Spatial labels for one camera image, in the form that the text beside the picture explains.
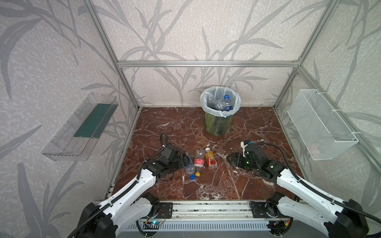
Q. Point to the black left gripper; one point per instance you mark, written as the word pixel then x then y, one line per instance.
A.
pixel 182 159

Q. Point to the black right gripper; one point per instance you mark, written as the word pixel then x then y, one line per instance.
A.
pixel 238 160

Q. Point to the clear ribbed bottle blue cap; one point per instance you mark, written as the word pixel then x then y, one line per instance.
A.
pixel 189 168

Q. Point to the clear bottle blue label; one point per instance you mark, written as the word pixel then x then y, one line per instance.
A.
pixel 227 103

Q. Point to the clear bottle white cap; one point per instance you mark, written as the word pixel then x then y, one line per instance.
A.
pixel 215 103

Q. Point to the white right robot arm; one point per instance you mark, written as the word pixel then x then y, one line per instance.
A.
pixel 332 216

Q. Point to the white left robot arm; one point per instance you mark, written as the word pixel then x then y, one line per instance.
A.
pixel 130 203

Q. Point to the white plastic bin liner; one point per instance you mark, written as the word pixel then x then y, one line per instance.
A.
pixel 219 92

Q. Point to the clear bottle red label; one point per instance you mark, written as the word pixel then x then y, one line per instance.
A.
pixel 199 162

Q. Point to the orange drink bottle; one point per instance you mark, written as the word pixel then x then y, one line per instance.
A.
pixel 210 159

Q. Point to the green circuit board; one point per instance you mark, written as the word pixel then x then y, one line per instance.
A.
pixel 153 224

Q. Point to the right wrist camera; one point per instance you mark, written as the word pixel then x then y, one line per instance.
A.
pixel 244 144

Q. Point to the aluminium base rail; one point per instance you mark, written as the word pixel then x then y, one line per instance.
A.
pixel 209 215

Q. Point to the white wire mesh basket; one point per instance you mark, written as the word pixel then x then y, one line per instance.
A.
pixel 322 129

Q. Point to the clear acrylic wall shelf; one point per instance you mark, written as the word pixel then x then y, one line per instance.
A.
pixel 78 137

